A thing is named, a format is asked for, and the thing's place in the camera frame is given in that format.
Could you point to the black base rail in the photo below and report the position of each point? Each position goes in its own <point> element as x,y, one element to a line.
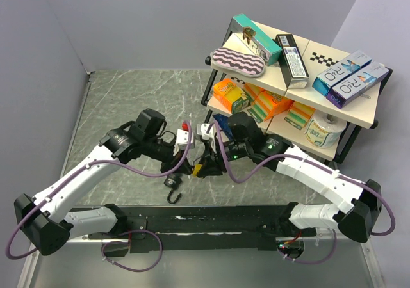
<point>207,227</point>

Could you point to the purple toothpaste box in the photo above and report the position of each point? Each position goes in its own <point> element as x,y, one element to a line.
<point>352,87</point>

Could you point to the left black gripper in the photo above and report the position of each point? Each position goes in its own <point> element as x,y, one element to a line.
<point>176,163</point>

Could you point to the orange sponge pack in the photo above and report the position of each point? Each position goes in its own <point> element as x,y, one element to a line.
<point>267,105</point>

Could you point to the blue toothpaste box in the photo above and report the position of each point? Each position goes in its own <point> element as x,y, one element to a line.
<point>339,71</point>

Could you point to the pink wavy eye mask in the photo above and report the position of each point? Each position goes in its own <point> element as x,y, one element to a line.
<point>248,65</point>

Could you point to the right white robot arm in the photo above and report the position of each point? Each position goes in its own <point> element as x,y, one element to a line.
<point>353,206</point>

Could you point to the orange green box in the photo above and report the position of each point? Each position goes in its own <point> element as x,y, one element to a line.
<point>230,95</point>

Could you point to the blue snack bag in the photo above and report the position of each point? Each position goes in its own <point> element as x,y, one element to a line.
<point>223,123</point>

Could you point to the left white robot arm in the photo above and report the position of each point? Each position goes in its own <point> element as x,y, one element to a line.
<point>46,218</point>

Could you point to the teal box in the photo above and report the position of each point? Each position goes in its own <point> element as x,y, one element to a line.
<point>255,39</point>

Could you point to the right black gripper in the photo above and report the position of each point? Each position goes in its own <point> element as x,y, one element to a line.
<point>213,162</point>

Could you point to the striped sponge pack behind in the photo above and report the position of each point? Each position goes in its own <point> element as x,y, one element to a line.
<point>252,91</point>

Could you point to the striped sponge pack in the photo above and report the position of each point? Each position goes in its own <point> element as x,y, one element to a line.
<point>299,115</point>
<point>252,91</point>

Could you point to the yellow padlock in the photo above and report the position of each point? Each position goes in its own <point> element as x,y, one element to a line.
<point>198,169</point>

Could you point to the toilet paper roll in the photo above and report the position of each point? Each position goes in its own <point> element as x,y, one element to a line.
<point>323,130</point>

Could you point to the black silver box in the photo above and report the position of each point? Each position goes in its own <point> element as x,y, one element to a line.
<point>293,69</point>

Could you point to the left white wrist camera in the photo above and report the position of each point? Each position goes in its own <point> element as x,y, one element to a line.
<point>182,139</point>

